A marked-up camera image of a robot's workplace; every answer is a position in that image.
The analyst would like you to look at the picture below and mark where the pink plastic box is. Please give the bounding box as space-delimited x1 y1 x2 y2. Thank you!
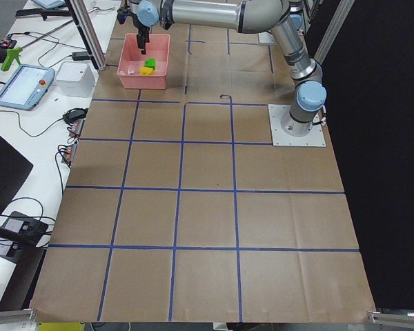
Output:
117 33 170 90

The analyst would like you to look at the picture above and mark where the black power adapter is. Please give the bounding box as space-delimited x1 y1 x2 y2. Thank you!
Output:
71 51 90 61

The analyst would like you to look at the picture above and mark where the white square box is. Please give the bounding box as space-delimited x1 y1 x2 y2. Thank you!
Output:
55 61 95 97

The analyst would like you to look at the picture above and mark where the teach pendant tablet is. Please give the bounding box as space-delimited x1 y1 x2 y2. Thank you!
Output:
0 64 55 111

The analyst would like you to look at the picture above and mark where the reacher grabber tool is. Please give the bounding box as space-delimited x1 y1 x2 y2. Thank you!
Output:
1 19 74 72

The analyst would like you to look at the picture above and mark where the green block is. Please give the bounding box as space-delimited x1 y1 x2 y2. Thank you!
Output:
144 58 157 70

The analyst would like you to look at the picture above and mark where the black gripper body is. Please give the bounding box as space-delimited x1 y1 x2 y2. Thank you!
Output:
117 0 148 34

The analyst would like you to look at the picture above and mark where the yellow block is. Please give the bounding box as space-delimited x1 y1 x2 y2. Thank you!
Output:
139 66 155 75

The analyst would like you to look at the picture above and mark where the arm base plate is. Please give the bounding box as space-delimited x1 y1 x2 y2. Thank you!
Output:
257 31 277 46
268 104 326 148

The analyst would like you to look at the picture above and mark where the aluminium frame post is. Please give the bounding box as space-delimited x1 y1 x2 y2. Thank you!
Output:
65 0 107 71

